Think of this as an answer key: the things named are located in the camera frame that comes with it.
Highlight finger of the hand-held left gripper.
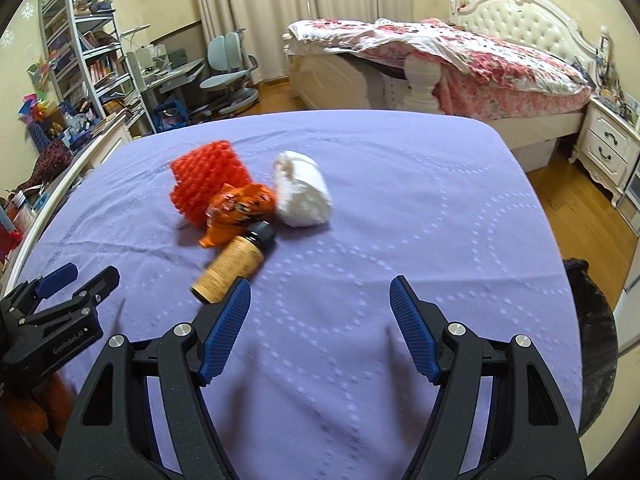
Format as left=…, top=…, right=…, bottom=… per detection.
left=17, top=266, right=121, bottom=328
left=0, top=262, right=80, bottom=318

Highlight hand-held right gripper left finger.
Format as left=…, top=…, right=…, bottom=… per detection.
left=57, top=276, right=252, bottom=480

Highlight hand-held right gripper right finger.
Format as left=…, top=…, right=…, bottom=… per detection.
left=389, top=275, right=587, bottom=480

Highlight gold bottle with black cap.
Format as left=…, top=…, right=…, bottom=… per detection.
left=190, top=220, right=277, bottom=306

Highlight trash bin with black bag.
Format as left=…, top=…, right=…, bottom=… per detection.
left=562, top=257, right=618, bottom=436

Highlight dark red fuzzy cloth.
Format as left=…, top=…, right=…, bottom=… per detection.
left=25, top=140, right=73, bottom=188

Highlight orange snack wrapper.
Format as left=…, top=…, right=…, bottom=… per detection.
left=197, top=182, right=277, bottom=250

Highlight purple bedsheet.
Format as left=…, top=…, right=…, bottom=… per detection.
left=10, top=109, right=586, bottom=480

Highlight blue plastic basket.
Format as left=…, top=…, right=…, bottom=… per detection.
left=30, top=102, right=101, bottom=153

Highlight orange foam fruit net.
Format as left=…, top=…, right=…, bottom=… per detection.
left=169, top=140, right=253, bottom=226

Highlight colourful paper toys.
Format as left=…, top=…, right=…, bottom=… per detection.
left=17, top=57, right=58, bottom=126

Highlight white bookshelf with books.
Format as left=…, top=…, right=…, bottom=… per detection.
left=37, top=0, right=156, bottom=136

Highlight white wardrobe door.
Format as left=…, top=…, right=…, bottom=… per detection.
left=615, top=260, right=640, bottom=361

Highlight grey study desk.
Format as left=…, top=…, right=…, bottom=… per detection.
left=127, top=45, right=206, bottom=131

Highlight white desk lamp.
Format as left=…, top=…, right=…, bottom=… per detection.
left=120, top=24, right=153, bottom=43

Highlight clear plastic drawer unit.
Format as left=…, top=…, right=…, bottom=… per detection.
left=617, top=160, right=640, bottom=236

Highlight light blue desk chair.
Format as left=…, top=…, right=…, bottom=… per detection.
left=199, top=30, right=261, bottom=116

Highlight white nightstand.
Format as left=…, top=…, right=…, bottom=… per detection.
left=570, top=97, right=640, bottom=206

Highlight pink floral duvet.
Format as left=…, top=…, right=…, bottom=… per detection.
left=285, top=17, right=593, bottom=116

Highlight clutter of nightstand items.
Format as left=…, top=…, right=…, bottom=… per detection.
left=592, top=25, right=640, bottom=126

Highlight beige curtain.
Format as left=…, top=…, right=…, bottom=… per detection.
left=187, top=0, right=413, bottom=86

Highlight white curved bed rail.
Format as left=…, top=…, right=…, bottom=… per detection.
left=0, top=110, right=131, bottom=286

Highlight white bed frame with headboard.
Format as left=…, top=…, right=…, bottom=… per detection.
left=282, top=0, right=613, bottom=161

